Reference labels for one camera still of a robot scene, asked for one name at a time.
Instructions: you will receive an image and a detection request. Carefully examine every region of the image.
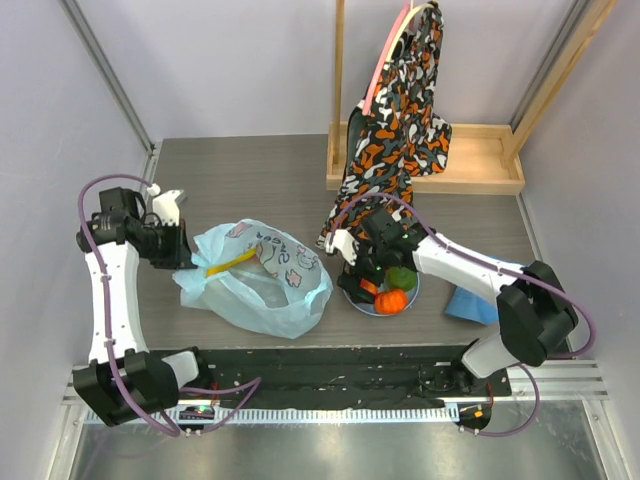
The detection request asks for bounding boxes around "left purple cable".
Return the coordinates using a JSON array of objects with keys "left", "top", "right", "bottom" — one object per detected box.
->
[{"left": 77, "top": 173, "right": 264, "bottom": 439}]

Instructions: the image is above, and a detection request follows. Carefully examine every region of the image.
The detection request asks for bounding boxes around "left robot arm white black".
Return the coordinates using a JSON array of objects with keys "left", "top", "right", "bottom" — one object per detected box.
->
[{"left": 72, "top": 186, "right": 213, "bottom": 427}]

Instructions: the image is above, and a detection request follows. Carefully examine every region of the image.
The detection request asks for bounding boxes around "blue round plate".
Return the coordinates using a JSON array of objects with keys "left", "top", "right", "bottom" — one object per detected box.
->
[{"left": 343, "top": 267, "right": 420, "bottom": 317}]

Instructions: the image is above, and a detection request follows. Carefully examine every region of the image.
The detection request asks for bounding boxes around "blue cloth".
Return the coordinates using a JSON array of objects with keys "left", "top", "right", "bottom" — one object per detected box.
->
[{"left": 444, "top": 253, "right": 530, "bottom": 326}]

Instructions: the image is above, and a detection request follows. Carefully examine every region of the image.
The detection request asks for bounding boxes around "purple cable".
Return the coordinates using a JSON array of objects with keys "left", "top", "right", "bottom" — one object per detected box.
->
[
  {"left": 77, "top": 173, "right": 264, "bottom": 439},
  {"left": 332, "top": 192, "right": 599, "bottom": 436}
]

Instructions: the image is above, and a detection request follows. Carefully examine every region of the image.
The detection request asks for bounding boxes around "yellow fake banana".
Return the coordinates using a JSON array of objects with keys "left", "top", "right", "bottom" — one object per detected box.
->
[{"left": 206, "top": 248, "right": 256, "bottom": 278}]

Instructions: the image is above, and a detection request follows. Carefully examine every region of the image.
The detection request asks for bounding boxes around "pink cream hanger hoop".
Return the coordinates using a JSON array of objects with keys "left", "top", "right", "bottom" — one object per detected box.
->
[{"left": 362, "top": 1, "right": 434, "bottom": 116}]

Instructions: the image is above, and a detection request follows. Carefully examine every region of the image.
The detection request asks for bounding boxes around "camouflage patterned fabric bag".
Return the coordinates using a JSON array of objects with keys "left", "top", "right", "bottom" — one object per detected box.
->
[{"left": 316, "top": 1, "right": 452, "bottom": 248}]

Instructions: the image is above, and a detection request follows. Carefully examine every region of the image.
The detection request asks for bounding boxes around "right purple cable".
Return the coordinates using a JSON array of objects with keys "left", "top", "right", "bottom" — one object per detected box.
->
[{"left": 332, "top": 192, "right": 599, "bottom": 436}]

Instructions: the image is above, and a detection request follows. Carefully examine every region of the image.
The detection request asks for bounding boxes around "orange fake pumpkin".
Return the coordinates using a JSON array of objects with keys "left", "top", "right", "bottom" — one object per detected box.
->
[{"left": 374, "top": 289, "right": 409, "bottom": 315}]

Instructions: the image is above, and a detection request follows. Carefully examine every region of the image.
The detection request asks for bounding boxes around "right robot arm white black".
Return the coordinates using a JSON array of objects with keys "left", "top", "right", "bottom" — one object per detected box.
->
[{"left": 325, "top": 209, "right": 578, "bottom": 395}]

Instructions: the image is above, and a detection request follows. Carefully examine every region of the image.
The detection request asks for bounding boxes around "light blue plastic bag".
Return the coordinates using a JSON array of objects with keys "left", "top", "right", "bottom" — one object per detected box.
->
[{"left": 173, "top": 219, "right": 333, "bottom": 339}]

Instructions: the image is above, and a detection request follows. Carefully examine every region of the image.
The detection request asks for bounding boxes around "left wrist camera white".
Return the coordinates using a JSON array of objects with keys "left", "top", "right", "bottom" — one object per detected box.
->
[{"left": 146, "top": 184, "right": 186, "bottom": 226}]

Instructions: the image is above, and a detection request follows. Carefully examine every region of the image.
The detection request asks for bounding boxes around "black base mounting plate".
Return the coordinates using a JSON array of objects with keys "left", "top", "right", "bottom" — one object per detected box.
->
[{"left": 189, "top": 345, "right": 515, "bottom": 410}]

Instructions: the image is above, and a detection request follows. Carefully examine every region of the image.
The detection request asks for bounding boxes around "green fake lime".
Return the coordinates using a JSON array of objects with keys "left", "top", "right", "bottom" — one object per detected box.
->
[{"left": 385, "top": 267, "right": 418, "bottom": 292}]

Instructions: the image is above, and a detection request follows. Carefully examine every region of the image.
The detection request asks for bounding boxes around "red fake tomato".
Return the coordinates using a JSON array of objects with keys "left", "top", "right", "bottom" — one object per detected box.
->
[{"left": 360, "top": 279, "right": 378, "bottom": 296}]

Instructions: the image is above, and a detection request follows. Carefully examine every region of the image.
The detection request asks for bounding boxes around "wooden rack frame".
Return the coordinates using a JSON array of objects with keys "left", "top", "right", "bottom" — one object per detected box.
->
[{"left": 325, "top": 0, "right": 620, "bottom": 196}]

